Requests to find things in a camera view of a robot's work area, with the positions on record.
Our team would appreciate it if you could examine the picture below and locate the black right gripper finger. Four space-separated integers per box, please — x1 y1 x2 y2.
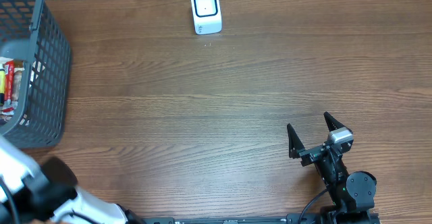
287 123 304 159
323 111 352 132

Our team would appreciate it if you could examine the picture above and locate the red snack stick packet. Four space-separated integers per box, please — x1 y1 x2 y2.
2 60 15 115

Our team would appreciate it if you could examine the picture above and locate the yellow highlighter marker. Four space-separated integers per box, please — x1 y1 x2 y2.
0 66 5 105

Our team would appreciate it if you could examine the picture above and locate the beige dog treat bag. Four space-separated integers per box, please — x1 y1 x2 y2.
1 57 24 125

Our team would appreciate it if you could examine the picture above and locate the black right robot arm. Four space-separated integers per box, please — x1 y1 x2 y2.
287 111 379 223

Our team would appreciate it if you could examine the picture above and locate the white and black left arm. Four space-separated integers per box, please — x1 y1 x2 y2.
1 137 144 224

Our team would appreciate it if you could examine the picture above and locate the white barcode scanner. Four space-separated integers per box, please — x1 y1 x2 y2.
190 0 223 35

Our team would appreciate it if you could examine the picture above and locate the dark grey plastic basket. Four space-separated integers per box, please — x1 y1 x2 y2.
1 0 72 148

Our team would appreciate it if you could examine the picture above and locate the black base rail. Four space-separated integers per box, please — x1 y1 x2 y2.
141 213 381 224

